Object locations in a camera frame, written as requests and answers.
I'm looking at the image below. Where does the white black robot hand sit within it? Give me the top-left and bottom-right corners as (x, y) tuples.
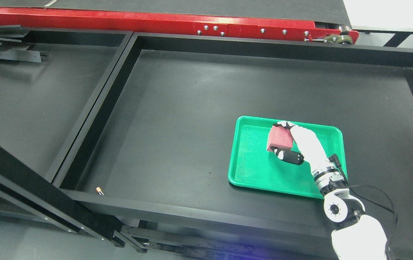
(272, 121), (334, 176)

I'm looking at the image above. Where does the pink foam block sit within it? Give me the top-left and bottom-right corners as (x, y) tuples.
(266, 123), (294, 152)

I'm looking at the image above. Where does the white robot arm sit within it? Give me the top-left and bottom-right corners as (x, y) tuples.
(309, 157), (390, 260)

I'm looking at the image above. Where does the green plastic tray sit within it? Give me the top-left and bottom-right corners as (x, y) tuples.
(228, 116), (348, 200)

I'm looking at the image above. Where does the black right metal shelf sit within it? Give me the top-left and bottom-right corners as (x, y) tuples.
(59, 34), (413, 259)

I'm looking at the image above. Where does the black metal shelf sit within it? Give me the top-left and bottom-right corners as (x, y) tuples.
(0, 28), (147, 253)
(59, 34), (413, 259)

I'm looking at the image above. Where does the black left metal shelf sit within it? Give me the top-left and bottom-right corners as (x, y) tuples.
(0, 28), (147, 253)

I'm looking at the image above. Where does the small brass screw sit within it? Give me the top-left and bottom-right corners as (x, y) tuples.
(95, 187), (104, 196)

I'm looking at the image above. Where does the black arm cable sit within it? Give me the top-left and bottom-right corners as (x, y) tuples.
(347, 185), (398, 260)

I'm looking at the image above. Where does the red conveyor frame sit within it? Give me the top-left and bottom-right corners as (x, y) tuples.
(0, 7), (359, 43)

